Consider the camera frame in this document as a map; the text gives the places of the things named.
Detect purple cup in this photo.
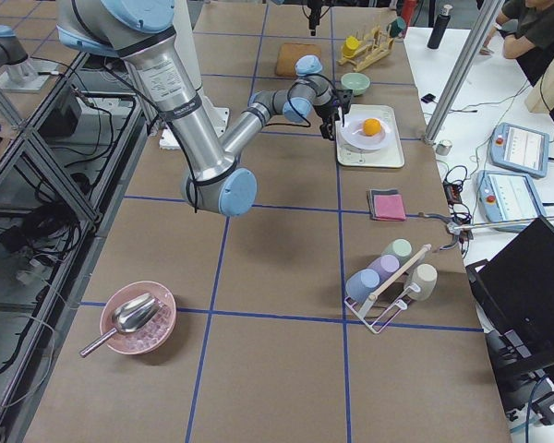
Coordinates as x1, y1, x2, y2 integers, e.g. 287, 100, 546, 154
367, 254, 400, 281

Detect beige cup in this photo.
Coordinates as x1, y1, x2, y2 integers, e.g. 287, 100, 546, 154
404, 263, 438, 301

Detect green bowl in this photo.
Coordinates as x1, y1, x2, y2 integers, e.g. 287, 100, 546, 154
341, 72, 371, 96

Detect teach pendant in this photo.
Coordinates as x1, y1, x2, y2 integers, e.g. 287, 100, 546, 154
476, 170, 546, 223
488, 123, 549, 178

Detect seated person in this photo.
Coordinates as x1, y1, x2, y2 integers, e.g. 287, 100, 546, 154
479, 0, 554, 85

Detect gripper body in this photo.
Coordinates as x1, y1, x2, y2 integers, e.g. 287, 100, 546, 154
314, 103, 339, 137
306, 0, 325, 28

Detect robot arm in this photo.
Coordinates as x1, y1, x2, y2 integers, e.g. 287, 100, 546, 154
57, 1, 349, 217

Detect wooden dish rack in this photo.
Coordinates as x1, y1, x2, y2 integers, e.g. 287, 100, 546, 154
337, 16, 403, 73

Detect orange fruit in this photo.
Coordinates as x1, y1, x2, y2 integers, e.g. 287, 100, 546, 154
362, 118, 382, 137

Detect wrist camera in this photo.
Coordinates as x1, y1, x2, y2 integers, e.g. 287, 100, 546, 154
335, 89, 354, 115

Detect pink and grey cloths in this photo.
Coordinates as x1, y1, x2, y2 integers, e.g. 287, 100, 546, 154
367, 188, 406, 222

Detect small black device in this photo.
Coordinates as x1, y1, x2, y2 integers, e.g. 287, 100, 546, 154
421, 93, 436, 103

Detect brown wooden tray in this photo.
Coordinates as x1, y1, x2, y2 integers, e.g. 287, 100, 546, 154
274, 42, 321, 78

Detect metal scoop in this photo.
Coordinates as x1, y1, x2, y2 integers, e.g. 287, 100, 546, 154
79, 293, 160, 358

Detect yellow mug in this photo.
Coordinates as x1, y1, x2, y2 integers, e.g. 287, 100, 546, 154
341, 35, 360, 58

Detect reacher grabber tool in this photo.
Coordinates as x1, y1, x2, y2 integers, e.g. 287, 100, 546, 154
417, 210, 554, 253

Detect small metal can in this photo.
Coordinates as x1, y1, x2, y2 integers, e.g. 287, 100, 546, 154
435, 139, 452, 156

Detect white plate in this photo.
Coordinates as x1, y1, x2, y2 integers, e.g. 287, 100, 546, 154
341, 115, 393, 150

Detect pink bowl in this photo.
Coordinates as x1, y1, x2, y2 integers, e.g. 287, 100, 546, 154
100, 281, 177, 355

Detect white cup rack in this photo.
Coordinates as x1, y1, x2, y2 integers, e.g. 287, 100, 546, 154
343, 244, 432, 334

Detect aluminium frame post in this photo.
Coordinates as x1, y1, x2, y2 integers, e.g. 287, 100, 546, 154
422, 0, 503, 145

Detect near teach pendant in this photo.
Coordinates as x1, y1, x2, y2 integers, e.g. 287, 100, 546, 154
476, 170, 546, 223

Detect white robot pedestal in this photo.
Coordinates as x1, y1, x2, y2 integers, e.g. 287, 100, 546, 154
173, 0, 230, 137

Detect green cup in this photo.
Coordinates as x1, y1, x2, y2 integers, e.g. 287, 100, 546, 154
382, 238, 413, 262

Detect black water bottle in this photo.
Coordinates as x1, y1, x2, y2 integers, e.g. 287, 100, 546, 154
427, 5, 452, 50

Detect black monitor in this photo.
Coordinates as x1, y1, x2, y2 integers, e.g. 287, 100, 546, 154
466, 216, 554, 383

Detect far teach pendant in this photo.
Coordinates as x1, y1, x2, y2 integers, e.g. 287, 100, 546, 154
488, 123, 549, 178

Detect cream bear tray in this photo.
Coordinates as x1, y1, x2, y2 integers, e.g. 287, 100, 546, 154
335, 104, 404, 168

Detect blue cup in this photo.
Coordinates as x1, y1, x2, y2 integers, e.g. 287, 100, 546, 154
345, 269, 380, 303

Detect dark green mug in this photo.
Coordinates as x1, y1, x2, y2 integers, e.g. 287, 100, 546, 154
387, 17, 406, 39

